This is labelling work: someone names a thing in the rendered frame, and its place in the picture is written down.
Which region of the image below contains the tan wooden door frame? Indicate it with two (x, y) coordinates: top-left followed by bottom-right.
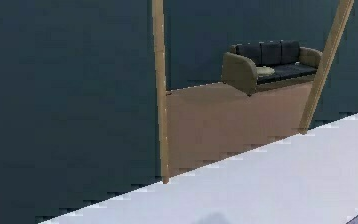
(151, 0), (355, 185)

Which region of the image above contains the pale round cushion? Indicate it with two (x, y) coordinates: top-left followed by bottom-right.
(255, 66), (276, 77)

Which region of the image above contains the olive sofa with black cushions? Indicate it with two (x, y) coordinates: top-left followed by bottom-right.
(221, 39), (323, 97)

